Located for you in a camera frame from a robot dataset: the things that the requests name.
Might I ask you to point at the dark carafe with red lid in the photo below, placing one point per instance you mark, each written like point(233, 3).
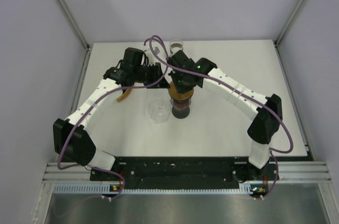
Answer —
point(180, 112)

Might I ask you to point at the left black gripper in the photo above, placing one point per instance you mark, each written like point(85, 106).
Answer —
point(161, 83)

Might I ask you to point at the clear glass dripper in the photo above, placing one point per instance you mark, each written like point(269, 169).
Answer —
point(158, 110)

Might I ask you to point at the right aluminium frame post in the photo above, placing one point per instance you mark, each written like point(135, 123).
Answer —
point(290, 21)

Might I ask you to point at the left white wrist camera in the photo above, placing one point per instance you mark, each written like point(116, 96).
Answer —
point(151, 55)

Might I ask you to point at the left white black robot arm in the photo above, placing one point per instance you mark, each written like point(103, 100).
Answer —
point(72, 135)

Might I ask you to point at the left aluminium frame post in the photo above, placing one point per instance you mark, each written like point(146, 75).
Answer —
point(72, 23)

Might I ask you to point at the aluminium frame post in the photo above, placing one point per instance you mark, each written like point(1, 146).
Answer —
point(290, 21)
point(72, 23)

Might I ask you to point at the grey transparent dripper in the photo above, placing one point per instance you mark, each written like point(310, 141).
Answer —
point(181, 103)

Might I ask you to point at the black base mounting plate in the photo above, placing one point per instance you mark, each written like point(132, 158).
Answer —
point(178, 173)

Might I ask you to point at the clear glass flask with coffee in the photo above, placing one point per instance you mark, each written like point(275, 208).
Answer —
point(175, 45)

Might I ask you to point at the orange coffee filter box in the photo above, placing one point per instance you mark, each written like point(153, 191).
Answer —
point(124, 95)

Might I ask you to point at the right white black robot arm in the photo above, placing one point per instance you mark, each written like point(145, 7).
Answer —
point(205, 74)

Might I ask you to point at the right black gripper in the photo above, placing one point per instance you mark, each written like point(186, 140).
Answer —
point(180, 89)

